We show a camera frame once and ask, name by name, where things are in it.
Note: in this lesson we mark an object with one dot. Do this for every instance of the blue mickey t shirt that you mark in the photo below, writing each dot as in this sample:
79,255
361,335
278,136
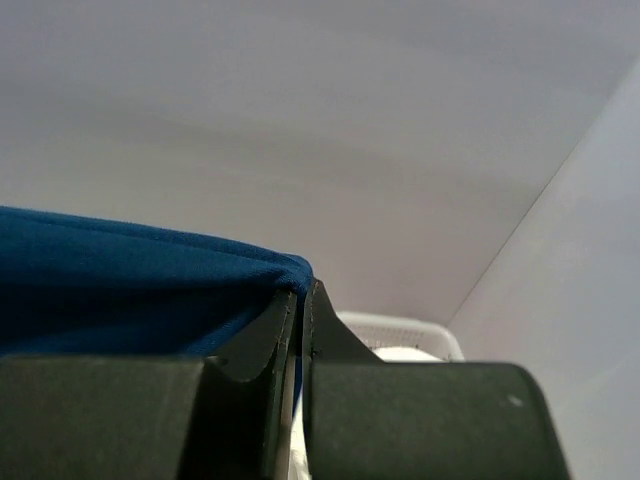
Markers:
77,285

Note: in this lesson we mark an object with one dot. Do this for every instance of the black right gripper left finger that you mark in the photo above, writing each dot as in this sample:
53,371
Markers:
224,416

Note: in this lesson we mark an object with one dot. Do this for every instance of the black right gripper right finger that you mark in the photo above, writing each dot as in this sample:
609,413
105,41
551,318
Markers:
365,418

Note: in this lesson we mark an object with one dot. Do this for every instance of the white plastic basket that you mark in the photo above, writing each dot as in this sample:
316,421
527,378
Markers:
387,332

